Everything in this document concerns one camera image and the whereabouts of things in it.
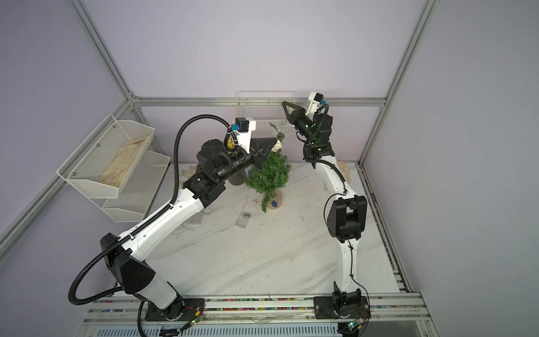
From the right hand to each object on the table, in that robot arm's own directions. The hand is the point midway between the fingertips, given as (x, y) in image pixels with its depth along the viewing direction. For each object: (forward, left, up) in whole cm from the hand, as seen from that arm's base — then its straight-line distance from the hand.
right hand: (282, 105), depth 77 cm
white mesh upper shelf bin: (-16, +67, -13) cm, 70 cm away
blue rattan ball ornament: (-19, +4, -37) cm, 42 cm away
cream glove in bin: (-14, +62, -15) cm, 65 cm away
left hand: (-22, +3, +1) cm, 22 cm away
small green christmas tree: (-15, +5, -22) cm, 27 cm away
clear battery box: (-22, +19, -46) cm, 54 cm away
